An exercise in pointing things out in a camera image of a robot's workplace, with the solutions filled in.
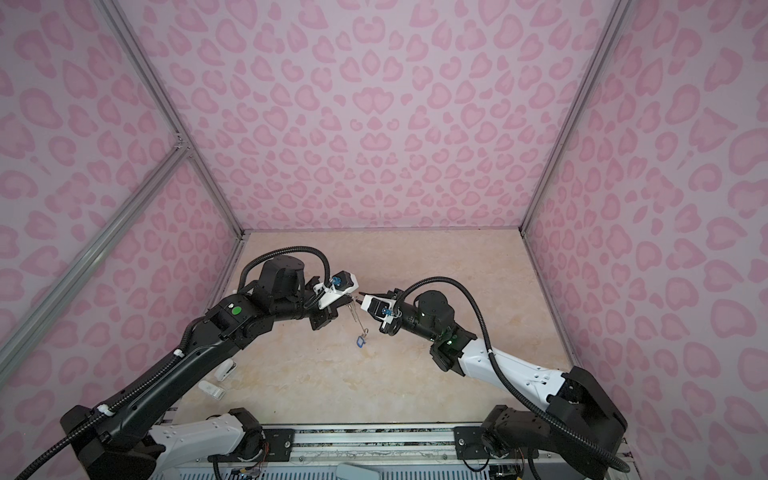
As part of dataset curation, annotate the silver perforated metal ring disc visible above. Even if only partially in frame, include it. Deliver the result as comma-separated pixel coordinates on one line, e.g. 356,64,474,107
349,298,369,338

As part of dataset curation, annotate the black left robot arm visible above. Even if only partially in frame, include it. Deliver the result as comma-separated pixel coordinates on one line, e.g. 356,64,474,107
61,247,358,479

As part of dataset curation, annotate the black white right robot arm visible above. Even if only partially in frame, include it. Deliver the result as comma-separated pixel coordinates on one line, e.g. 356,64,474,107
357,290,630,479

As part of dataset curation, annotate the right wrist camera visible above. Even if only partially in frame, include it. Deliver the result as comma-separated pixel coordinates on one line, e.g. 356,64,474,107
367,296,404,336

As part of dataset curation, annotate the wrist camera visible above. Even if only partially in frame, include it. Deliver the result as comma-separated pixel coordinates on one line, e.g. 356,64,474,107
313,271,359,309
367,296,404,336

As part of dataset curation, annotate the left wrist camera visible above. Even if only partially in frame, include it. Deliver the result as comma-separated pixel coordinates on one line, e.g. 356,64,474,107
313,271,359,309

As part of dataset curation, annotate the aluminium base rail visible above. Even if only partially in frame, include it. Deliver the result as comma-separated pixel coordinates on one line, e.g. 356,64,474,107
149,421,640,480

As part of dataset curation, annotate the black corrugated left cable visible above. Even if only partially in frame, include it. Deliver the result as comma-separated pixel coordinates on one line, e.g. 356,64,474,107
14,245,332,480

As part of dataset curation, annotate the black corrugated cable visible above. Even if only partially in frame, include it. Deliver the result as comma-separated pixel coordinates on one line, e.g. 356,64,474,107
14,245,332,480
392,276,631,475

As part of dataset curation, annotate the diagonal aluminium frame bar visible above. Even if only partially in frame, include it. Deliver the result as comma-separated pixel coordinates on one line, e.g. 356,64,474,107
1,141,188,384

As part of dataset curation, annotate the black corrugated right cable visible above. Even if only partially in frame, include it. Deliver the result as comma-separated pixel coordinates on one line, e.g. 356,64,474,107
392,276,631,475

